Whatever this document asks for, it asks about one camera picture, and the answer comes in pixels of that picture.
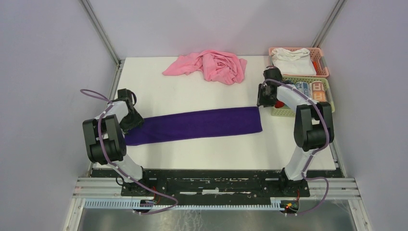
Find red blue patterned towel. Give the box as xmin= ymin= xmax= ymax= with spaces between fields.
xmin=274 ymin=100 xmax=285 ymax=108

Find purple cloth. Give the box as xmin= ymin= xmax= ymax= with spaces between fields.
xmin=125 ymin=106 xmax=263 ymax=146

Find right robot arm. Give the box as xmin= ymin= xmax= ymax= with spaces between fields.
xmin=257 ymin=65 xmax=334 ymax=196

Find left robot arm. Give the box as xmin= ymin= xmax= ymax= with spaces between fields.
xmin=80 ymin=89 xmax=152 ymax=196

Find green plastic basket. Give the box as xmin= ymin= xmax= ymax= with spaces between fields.
xmin=271 ymin=76 xmax=335 ymax=117

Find white folded cloth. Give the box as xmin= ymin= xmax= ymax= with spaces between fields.
xmin=271 ymin=48 xmax=316 ymax=76

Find crumpled pink cloth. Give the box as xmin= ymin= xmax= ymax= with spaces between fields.
xmin=162 ymin=50 xmax=247 ymax=85

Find orange item in pink basket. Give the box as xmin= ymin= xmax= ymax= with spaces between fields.
xmin=312 ymin=61 xmax=319 ymax=74

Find pink plastic basket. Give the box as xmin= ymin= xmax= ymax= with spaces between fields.
xmin=268 ymin=47 xmax=330 ymax=78

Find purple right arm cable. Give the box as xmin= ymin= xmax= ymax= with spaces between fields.
xmin=260 ymin=65 xmax=331 ymax=217

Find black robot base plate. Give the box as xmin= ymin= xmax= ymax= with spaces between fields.
xmin=115 ymin=169 xmax=310 ymax=206

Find white slotted cable duct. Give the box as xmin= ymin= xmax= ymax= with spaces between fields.
xmin=84 ymin=199 xmax=286 ymax=211

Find aluminium frame rails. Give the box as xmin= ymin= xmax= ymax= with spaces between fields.
xmin=63 ymin=178 xmax=371 ymax=231

